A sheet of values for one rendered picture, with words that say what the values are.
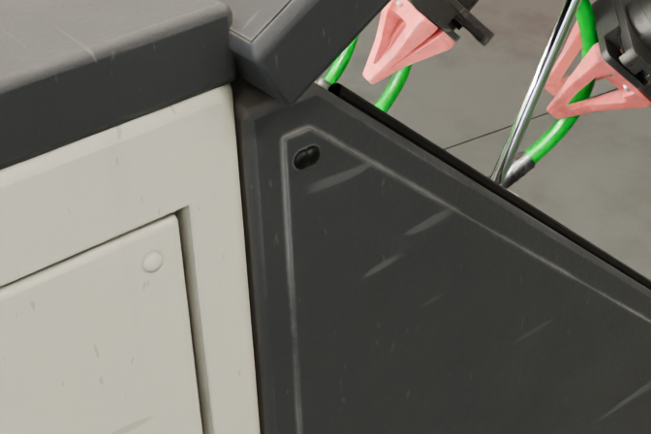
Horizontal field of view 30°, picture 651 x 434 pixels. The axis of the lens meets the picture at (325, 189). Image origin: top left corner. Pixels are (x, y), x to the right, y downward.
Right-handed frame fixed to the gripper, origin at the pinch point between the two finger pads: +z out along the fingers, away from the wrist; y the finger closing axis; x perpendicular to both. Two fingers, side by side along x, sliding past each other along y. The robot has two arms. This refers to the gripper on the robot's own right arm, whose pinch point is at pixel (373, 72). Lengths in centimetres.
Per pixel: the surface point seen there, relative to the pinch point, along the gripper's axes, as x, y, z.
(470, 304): 40.3, 14.0, 3.6
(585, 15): 12.1, -3.2, -14.6
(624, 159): -139, -179, -12
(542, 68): 34.8, 16.5, -8.4
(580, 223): -118, -161, 7
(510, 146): 35.2, 14.8, -4.0
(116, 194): 46, 38, 6
